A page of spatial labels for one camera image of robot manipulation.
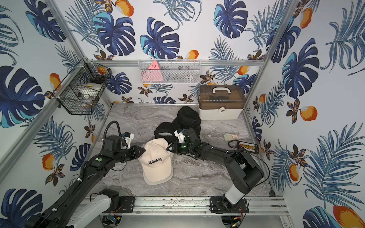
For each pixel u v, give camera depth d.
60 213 0.41
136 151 0.70
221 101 1.02
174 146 0.78
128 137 0.73
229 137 1.01
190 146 0.69
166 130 1.01
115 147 0.62
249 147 0.95
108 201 0.63
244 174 0.46
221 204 0.66
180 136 0.82
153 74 0.90
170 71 1.00
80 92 0.83
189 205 0.76
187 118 1.04
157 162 0.78
